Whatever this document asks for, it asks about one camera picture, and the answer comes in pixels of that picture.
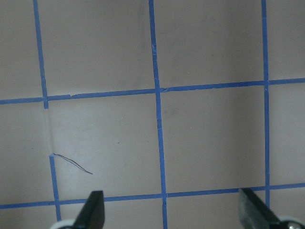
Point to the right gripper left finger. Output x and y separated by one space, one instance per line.
92 214

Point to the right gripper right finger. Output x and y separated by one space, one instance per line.
254 213

